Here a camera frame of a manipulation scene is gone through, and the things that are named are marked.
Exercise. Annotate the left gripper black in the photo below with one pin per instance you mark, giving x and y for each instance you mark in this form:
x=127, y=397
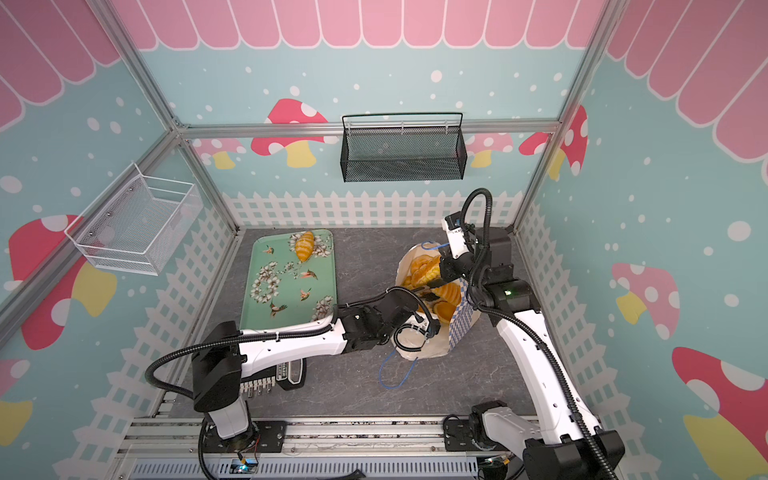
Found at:
x=393, y=290

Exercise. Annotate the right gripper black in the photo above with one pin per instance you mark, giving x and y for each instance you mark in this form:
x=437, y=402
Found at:
x=448, y=270

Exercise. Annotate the checkered paper bag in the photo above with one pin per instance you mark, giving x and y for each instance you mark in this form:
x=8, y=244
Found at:
x=463, y=319

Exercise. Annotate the small croissant bread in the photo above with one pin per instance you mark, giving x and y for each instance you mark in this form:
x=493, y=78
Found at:
x=304, y=246

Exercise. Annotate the long twisted bread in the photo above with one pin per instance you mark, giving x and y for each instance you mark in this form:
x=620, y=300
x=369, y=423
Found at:
x=450, y=293

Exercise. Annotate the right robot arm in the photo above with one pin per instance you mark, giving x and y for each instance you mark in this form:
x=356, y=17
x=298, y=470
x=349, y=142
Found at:
x=567, y=441

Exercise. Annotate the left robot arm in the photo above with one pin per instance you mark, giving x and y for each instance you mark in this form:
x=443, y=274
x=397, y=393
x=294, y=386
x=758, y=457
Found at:
x=230, y=355

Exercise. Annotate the green floral tray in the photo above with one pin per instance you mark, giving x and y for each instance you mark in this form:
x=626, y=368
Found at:
x=284, y=290

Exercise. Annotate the black tool rack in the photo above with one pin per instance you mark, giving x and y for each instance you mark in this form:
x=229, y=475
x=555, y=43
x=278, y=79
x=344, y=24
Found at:
x=287, y=376

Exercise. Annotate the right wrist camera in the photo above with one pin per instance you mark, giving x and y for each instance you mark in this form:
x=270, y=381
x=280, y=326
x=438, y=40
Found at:
x=455, y=235

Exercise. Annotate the ring doughnut bread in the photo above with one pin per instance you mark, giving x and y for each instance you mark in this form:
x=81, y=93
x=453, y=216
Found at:
x=421, y=262

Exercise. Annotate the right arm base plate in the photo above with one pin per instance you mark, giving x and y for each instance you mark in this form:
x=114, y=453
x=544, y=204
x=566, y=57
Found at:
x=470, y=434

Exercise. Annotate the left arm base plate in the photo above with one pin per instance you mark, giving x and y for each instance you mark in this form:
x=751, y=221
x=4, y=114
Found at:
x=260, y=437

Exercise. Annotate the black mesh wall basket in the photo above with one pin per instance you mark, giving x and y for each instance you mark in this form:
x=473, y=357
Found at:
x=403, y=147

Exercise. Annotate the white wire wall basket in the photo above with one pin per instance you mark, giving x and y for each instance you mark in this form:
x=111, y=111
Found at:
x=137, y=225

